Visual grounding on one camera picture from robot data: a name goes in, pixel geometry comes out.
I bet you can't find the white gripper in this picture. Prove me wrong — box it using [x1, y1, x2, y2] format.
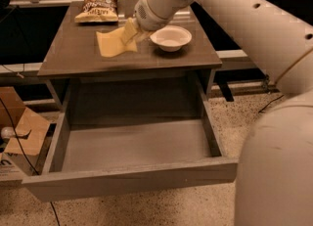
[121, 0, 170, 44]

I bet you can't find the yellow sponge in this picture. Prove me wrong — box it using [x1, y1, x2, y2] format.
[96, 27, 137, 58]

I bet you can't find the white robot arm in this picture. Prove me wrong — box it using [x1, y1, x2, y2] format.
[122, 0, 313, 226]

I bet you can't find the grey counter cabinet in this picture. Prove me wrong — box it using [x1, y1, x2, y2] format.
[38, 0, 221, 107]

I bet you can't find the grey open drawer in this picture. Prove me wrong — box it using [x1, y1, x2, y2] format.
[22, 73, 237, 202]

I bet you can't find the white bowl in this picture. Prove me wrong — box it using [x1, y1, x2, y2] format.
[150, 25, 192, 52]

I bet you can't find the chips bag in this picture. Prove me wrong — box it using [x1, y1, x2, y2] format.
[74, 0, 118, 23]

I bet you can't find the cardboard box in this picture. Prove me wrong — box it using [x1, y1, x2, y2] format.
[0, 87, 50, 181]

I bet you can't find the black cable on left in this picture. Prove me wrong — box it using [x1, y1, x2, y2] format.
[0, 97, 62, 226]

